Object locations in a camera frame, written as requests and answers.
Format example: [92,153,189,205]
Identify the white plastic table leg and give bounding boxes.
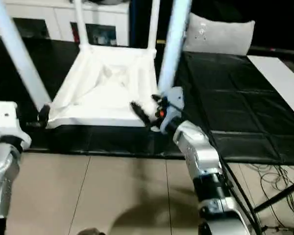
[73,0,92,50]
[158,0,194,95]
[147,0,162,54]
[0,0,52,109]

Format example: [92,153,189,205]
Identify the black work mat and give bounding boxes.
[0,35,294,167]

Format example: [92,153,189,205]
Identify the red bottle behind glass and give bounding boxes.
[71,23,79,42]

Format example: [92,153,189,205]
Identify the grey cushion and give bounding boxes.
[183,12,256,56]

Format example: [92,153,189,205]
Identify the white glass-door cabinet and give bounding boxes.
[4,0,131,47]

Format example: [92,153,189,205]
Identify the grey helmet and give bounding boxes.
[88,0,128,5]

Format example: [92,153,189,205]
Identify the white flat board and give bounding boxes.
[246,55,294,118]

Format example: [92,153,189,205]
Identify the dark low tv cabinet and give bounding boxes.
[249,46,294,82]

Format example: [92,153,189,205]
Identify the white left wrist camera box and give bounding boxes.
[0,101,33,150]

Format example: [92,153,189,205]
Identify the black metal frame bar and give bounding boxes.
[254,178,294,214]

